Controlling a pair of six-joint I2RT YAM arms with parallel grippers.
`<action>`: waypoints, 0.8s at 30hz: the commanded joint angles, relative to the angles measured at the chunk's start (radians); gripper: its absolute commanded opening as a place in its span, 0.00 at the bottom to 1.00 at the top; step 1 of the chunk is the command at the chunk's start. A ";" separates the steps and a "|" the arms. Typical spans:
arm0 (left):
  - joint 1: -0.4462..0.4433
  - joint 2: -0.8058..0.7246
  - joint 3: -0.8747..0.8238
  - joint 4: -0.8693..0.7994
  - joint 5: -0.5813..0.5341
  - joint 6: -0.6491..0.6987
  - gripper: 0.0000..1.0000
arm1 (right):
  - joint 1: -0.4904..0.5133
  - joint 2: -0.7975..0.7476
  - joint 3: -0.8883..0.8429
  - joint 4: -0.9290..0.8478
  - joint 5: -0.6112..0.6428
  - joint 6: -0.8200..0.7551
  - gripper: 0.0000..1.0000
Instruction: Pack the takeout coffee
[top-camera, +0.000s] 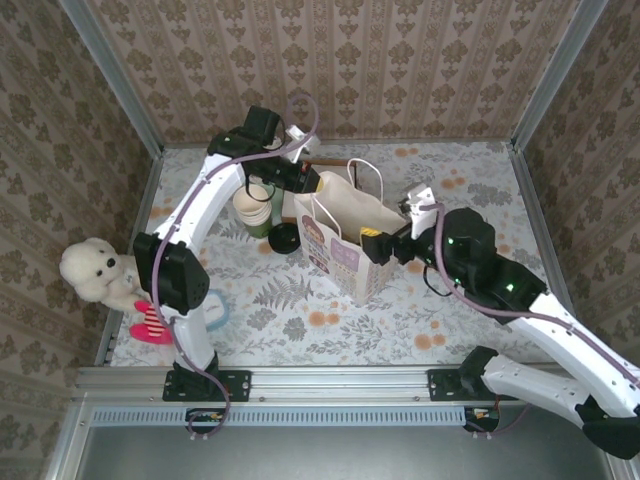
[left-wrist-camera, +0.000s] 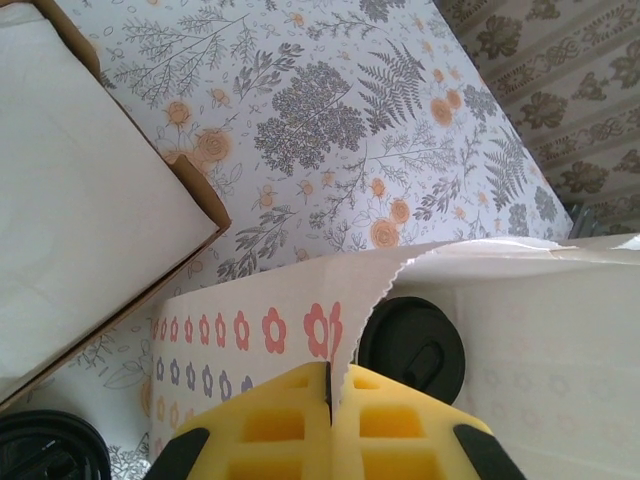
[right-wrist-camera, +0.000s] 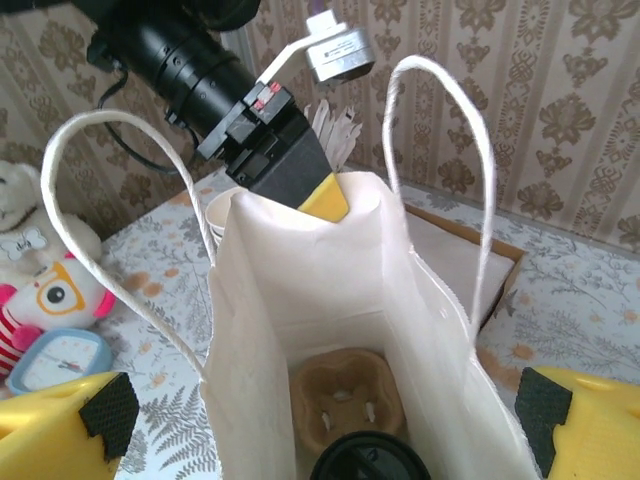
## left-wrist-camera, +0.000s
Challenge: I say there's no white printed paper bag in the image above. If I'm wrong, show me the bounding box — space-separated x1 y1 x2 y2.
149 238 640 480

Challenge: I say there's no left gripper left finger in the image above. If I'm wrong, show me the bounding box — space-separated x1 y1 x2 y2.
149 362 334 480

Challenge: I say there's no black plastic cup lid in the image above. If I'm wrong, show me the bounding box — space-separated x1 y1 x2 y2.
0 409 110 480
357 296 467 406

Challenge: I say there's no floral table cover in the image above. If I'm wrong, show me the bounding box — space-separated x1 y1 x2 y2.
0 0 576 480

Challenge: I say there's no brown cardboard napkin box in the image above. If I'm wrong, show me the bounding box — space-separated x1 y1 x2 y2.
0 0 234 411

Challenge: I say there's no white paper napkin stack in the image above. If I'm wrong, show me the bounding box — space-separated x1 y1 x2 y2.
0 2 221 396

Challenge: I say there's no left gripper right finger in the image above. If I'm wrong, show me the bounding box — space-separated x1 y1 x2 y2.
329 363 524 480

